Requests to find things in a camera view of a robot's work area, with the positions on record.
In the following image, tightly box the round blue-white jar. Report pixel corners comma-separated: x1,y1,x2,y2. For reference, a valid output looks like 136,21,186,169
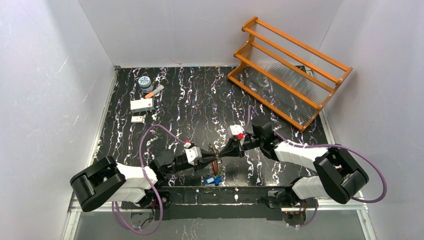
137,75,153,94

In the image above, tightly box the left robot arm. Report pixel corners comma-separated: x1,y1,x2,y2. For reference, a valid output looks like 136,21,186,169
69,146,217,212

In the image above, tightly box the white medicine box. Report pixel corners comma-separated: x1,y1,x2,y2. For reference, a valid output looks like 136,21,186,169
130,98,155,113

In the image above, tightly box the aluminium rail frame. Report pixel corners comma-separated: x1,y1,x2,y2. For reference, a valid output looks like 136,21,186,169
63,186,377,240

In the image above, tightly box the keyring with coloured key tags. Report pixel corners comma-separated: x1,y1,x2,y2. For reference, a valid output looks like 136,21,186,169
204,143,224,187

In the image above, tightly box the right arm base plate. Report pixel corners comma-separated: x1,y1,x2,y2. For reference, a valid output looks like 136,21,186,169
256,189,317,212

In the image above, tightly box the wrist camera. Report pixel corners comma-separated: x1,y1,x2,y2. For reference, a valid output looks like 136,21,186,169
183,141,202,166
227,125,245,141

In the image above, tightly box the orange wooden shelf rack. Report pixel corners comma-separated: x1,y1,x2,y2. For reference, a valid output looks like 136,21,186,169
227,16,353,131

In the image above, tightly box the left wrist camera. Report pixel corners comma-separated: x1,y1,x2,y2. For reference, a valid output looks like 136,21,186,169
183,141,202,166

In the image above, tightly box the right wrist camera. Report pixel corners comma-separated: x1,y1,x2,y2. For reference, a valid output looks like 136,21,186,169
227,125,245,141

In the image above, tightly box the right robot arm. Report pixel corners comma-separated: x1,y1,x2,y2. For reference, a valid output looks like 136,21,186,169
218,123,369,205

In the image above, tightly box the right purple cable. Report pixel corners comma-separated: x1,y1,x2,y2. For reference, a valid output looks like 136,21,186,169
245,105,388,230

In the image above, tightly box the orange and white tube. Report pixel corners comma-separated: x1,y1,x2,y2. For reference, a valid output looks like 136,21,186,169
144,85,165,99

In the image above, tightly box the small white flat box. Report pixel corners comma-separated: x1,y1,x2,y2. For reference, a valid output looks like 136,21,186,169
131,115,146,124

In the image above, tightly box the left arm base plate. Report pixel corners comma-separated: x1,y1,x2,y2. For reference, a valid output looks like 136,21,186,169
120,190,171,210

